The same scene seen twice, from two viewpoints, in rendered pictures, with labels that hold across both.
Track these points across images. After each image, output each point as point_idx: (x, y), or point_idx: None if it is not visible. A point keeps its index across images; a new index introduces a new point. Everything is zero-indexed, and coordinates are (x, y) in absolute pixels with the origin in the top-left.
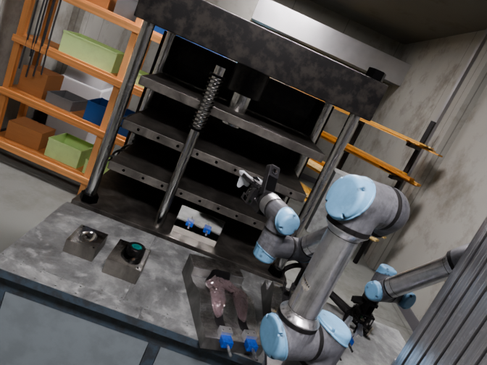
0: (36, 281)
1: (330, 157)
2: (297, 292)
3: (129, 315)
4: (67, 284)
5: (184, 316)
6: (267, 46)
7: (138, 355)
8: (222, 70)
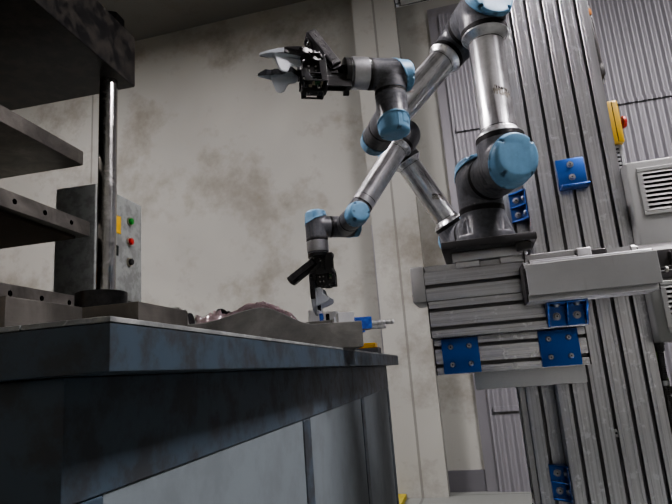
0: (219, 331)
1: (107, 145)
2: (503, 104)
3: (310, 344)
4: None
5: None
6: None
7: (302, 467)
8: None
